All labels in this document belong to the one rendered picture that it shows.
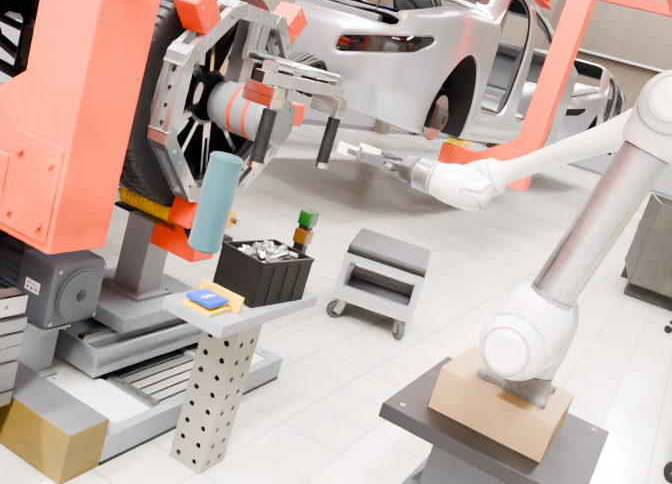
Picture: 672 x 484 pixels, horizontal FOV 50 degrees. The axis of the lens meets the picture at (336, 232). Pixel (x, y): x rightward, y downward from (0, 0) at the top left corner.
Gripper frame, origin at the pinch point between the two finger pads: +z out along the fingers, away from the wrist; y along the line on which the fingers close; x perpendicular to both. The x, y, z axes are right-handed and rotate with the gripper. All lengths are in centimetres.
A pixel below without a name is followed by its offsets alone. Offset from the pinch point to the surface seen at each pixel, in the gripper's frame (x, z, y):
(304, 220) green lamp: -19.6, -2.1, -19.7
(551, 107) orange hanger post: 33, 21, 338
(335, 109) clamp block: 8.9, 7.2, -2.5
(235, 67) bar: 12.2, 31.2, -19.6
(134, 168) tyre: -19, 38, -42
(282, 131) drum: -0.2, 14.0, -15.7
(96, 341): -67, 36, -43
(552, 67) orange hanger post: 59, 30, 338
